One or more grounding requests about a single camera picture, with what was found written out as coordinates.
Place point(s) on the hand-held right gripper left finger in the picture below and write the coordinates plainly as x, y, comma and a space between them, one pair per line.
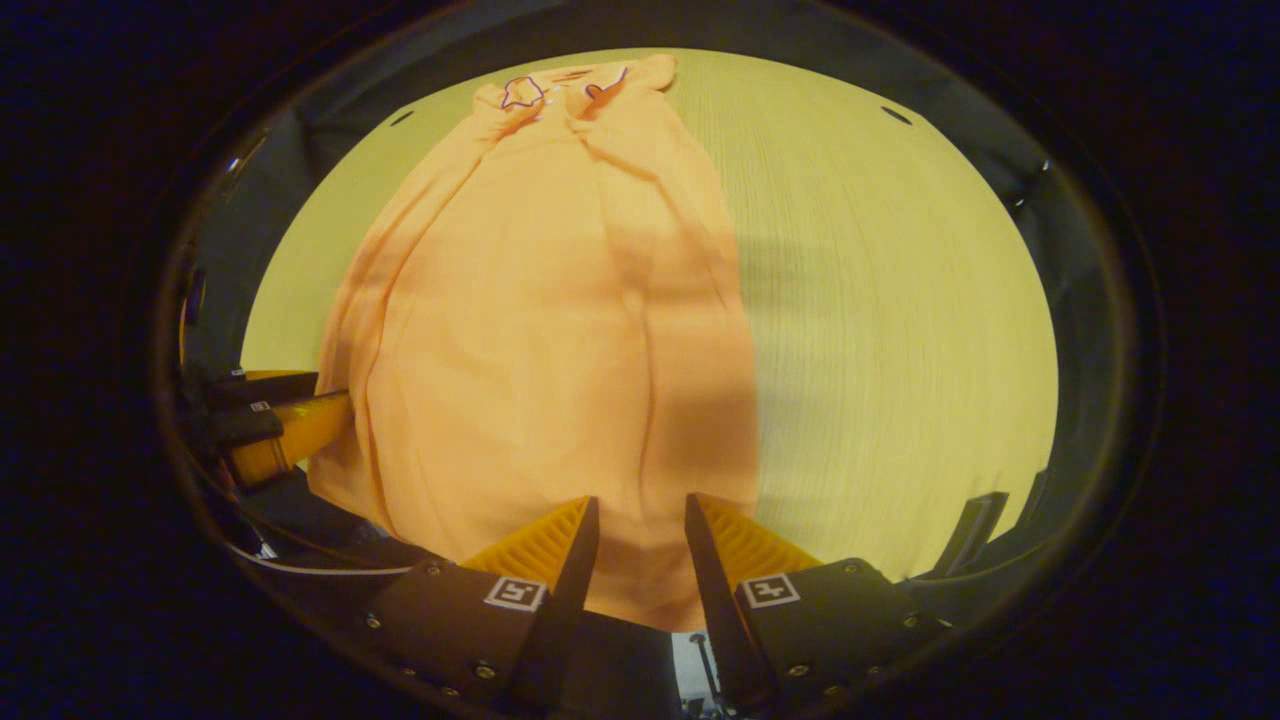
570, 610

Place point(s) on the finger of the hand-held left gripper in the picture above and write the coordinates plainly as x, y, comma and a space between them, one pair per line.
265, 388
300, 430

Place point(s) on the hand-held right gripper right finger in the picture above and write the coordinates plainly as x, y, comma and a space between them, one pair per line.
715, 610

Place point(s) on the orange T-shirt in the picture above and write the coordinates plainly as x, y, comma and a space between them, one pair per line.
540, 330

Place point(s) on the dark bar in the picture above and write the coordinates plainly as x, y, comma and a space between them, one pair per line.
975, 530

